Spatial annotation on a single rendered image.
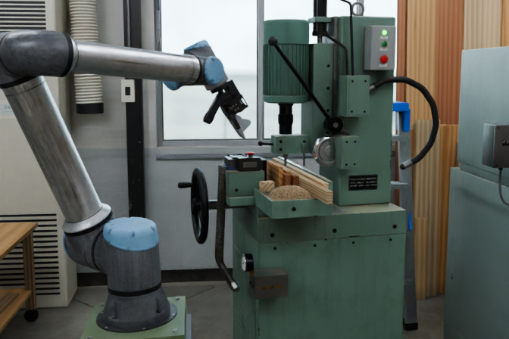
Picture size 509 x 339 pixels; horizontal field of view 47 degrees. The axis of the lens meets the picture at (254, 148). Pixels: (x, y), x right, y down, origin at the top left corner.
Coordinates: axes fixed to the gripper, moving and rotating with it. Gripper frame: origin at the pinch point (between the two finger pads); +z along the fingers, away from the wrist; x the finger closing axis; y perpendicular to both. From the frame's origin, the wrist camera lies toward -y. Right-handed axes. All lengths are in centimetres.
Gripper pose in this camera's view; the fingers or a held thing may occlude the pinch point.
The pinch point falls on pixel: (241, 136)
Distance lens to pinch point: 211.1
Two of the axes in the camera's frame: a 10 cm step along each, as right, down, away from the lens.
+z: 4.9, 8.4, 2.4
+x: -2.5, -1.2, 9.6
